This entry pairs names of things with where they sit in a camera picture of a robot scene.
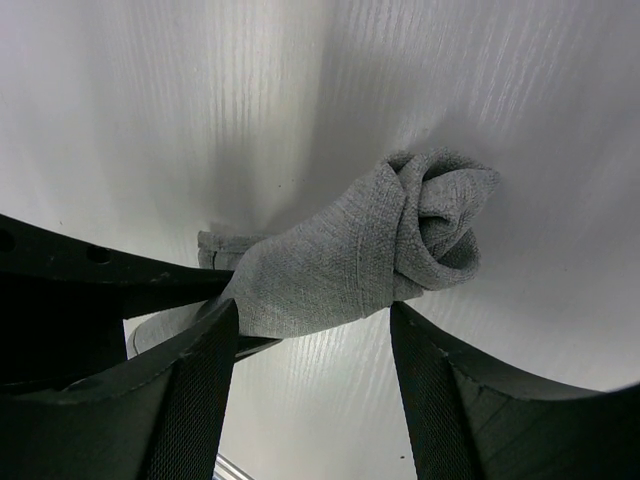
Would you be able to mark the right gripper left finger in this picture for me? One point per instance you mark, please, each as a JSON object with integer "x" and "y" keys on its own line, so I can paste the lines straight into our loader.
{"x": 156, "y": 416}

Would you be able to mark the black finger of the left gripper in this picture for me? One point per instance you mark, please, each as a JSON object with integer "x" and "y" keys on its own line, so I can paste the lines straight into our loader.
{"x": 64, "y": 302}

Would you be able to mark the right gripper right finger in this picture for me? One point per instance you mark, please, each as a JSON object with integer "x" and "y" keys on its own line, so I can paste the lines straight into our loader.
{"x": 472, "y": 416}

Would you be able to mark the grey cloth napkin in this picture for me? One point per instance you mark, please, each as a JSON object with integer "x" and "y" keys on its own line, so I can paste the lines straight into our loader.
{"x": 400, "y": 230}

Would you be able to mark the aluminium mounting rail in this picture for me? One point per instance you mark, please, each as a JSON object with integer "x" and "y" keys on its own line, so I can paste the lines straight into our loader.
{"x": 226, "y": 470}

